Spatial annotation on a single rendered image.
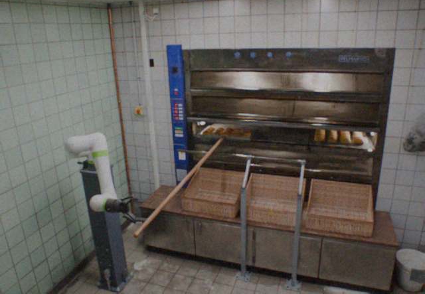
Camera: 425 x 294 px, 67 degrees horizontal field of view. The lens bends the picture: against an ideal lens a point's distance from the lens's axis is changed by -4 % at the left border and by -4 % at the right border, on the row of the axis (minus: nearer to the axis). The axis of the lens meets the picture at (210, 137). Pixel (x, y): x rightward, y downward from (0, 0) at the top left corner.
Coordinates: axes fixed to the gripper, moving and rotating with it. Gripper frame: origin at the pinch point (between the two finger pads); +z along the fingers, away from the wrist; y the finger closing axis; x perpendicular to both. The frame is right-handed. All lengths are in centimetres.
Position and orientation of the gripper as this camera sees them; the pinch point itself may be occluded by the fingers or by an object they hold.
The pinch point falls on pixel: (143, 210)
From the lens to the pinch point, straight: 216.9
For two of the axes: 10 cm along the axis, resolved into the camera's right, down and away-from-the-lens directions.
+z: 9.5, 0.7, -3.2
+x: -3.2, 3.0, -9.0
